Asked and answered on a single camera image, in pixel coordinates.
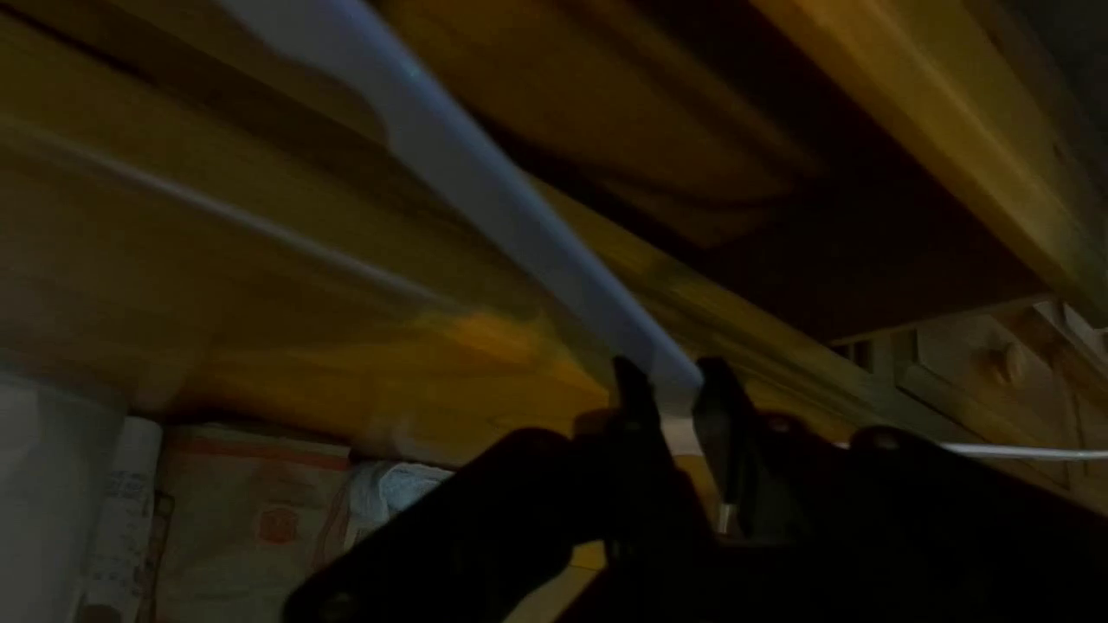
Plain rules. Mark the small wooden drawer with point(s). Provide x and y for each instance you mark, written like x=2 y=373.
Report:
x=992 y=367

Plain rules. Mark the white lined trash bin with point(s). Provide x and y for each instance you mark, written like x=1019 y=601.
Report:
x=47 y=497

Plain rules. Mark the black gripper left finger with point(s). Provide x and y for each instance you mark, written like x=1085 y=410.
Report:
x=637 y=404

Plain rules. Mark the brown paper bag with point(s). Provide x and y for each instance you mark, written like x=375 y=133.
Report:
x=246 y=519

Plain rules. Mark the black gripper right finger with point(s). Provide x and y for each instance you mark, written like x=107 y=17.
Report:
x=721 y=404

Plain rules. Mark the wooden dresser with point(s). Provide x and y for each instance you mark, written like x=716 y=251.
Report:
x=229 y=287

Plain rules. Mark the white plastic clothes hanger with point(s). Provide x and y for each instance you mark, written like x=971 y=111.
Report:
x=446 y=159

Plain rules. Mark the light blue cloth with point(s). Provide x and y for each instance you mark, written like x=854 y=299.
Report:
x=393 y=497

